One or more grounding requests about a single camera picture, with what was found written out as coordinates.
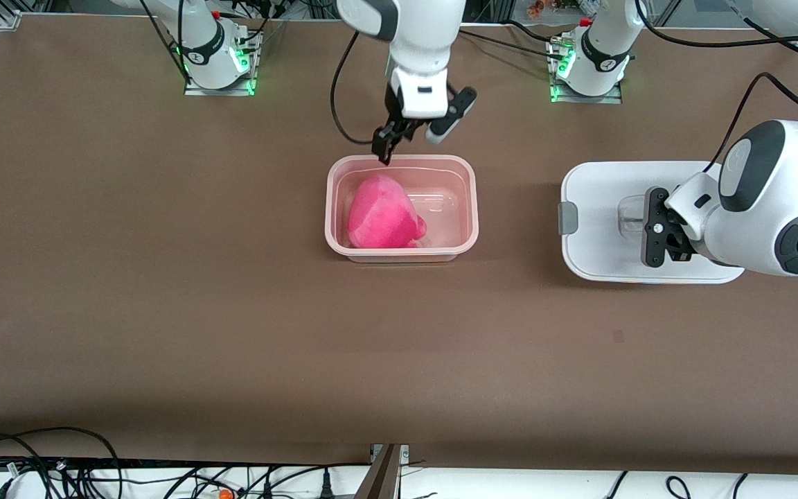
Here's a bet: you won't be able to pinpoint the aluminium frame post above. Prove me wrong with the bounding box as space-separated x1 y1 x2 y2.
354 444 410 499

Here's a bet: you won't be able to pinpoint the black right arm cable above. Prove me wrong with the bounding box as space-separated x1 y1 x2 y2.
330 30 394 147

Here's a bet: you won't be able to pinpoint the short black table cable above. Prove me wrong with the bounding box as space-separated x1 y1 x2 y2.
505 19 560 44

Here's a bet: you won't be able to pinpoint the long black table cable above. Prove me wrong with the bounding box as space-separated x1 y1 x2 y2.
458 28 566 62

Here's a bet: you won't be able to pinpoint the pink plush toy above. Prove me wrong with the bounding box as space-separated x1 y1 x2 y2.
346 174 429 250

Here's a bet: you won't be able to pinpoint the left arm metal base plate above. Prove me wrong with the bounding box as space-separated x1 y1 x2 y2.
550 35 623 105

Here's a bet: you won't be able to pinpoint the black looping cable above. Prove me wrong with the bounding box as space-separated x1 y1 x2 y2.
0 426 124 499

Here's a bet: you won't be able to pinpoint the translucent plastic storage box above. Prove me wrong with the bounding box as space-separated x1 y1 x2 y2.
324 154 480 263

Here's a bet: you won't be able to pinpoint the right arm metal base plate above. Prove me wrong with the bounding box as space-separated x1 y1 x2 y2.
184 28 256 96

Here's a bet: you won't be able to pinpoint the white box lid grey clips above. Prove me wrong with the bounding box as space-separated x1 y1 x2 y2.
559 160 747 286

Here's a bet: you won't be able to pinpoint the white lower shelf board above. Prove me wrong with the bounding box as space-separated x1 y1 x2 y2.
0 463 798 499

